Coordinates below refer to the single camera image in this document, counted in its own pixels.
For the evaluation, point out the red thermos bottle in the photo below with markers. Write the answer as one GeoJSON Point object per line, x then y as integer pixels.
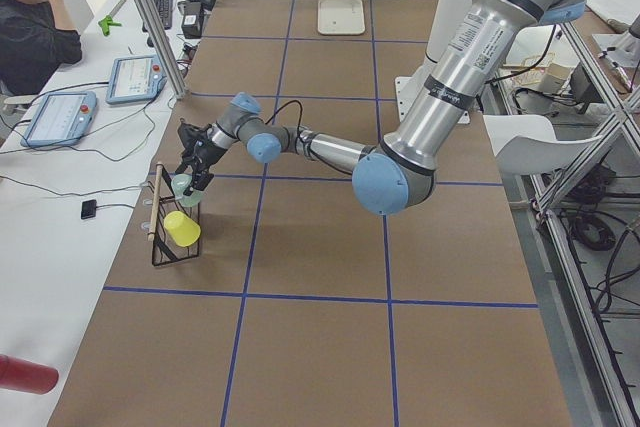
{"type": "Point", "coordinates": [25, 376]}

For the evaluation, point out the black wire cup rack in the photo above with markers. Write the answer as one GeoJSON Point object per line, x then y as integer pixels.
{"type": "Point", "coordinates": [159, 202]}

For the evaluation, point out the far blue teach pendant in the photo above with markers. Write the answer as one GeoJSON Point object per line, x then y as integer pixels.
{"type": "Point", "coordinates": [135, 79]}

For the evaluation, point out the aluminium frame post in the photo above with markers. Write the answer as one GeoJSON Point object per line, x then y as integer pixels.
{"type": "Point", "coordinates": [156, 31]}

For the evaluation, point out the seated person in black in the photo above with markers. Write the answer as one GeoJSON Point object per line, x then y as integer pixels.
{"type": "Point", "coordinates": [37, 37]}

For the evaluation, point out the cream rabbit tray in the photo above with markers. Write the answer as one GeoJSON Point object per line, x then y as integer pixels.
{"type": "Point", "coordinates": [340, 17]}

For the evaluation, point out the black keyboard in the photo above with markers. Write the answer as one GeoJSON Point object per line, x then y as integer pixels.
{"type": "Point", "coordinates": [165, 12]}

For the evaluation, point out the small black device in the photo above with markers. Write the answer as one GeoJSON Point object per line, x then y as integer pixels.
{"type": "Point", "coordinates": [88, 209]}

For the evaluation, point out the black power adapter box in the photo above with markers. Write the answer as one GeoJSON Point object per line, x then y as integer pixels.
{"type": "Point", "coordinates": [192, 20]}

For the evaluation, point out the yellow cup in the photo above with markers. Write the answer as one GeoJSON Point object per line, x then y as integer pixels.
{"type": "Point", "coordinates": [183, 230]}

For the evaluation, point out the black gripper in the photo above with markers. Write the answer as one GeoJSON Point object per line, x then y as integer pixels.
{"type": "Point", "coordinates": [205, 152]}

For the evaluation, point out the mint green cup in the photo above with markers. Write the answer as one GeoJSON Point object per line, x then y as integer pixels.
{"type": "Point", "coordinates": [184, 192]}

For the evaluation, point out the white plastic chair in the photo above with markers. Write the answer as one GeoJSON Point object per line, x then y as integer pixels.
{"type": "Point", "coordinates": [527, 144]}

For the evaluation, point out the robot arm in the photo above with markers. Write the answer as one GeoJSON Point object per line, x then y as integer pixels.
{"type": "Point", "coordinates": [399, 171]}

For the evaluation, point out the green clamp tool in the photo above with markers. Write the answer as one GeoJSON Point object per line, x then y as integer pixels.
{"type": "Point", "coordinates": [107, 23]}

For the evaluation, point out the blue teach pendant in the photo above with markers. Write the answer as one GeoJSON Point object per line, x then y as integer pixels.
{"type": "Point", "coordinates": [61, 119]}
{"type": "Point", "coordinates": [135, 79]}

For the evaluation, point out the near blue teach pendant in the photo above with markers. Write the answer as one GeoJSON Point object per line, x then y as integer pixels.
{"type": "Point", "coordinates": [61, 119]}

